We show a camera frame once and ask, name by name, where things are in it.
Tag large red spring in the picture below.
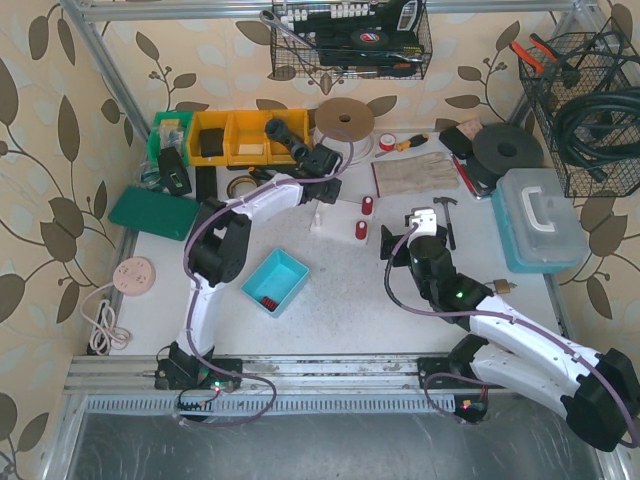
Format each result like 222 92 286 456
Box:
361 196 375 217
354 220 368 241

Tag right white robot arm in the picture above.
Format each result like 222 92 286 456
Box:
380 208 639 452

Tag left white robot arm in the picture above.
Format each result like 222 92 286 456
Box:
158 143 344 389

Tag teal spring tray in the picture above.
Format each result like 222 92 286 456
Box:
241 248 309 318

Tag grey plastic pipe fitting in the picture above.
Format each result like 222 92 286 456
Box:
265 118 310 162

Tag steel claw hammer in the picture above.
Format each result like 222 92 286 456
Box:
433 196 458 251

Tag black-yellow flathead screwdriver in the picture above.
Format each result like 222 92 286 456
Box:
248 167 273 181

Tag red white tape roll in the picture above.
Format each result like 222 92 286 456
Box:
379 133 396 152

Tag yellow storage bins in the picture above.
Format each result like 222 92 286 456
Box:
187 109 310 168

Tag brass padlock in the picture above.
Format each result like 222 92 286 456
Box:
489 279 517 295

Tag beige work glove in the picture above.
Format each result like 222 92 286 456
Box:
371 152 459 197

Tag brown packing tape roll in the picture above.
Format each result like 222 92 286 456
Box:
226 175 260 200

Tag red utility knife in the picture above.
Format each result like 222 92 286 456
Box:
451 154 492 200

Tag yellow-black bit driver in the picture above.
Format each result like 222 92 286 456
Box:
375 133 429 158

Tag black block in bin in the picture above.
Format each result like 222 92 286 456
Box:
199 128 224 157

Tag teal clear storage box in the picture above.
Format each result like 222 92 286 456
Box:
491 168 589 274

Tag black aluminium profile block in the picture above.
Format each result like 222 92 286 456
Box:
195 167 218 203

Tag black case with sponge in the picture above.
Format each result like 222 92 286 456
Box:
439 119 483 159

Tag black disc spool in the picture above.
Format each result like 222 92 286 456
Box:
467 124 544 187

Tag black meter device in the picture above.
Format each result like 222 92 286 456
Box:
157 147 192 196

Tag green storage bin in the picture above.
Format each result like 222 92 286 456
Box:
147 111 193 166

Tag green flat case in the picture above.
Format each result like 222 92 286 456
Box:
108 186 199 241

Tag white cable spool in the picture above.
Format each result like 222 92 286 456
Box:
313 97 375 166

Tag white four-peg base plate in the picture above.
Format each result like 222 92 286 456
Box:
309 196 373 245

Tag top wire basket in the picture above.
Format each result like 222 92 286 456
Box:
260 1 433 84

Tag wire basket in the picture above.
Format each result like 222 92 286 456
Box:
260 1 433 84
518 30 639 198

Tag right wire basket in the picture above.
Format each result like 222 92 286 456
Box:
518 30 639 198

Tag orange-handled pliers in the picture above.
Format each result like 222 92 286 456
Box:
509 33 559 75

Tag coiled black hose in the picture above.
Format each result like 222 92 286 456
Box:
553 87 640 171

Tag white coiled cord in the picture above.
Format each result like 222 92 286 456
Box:
79 282 134 357

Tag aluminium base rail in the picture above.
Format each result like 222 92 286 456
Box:
63 354 475 418

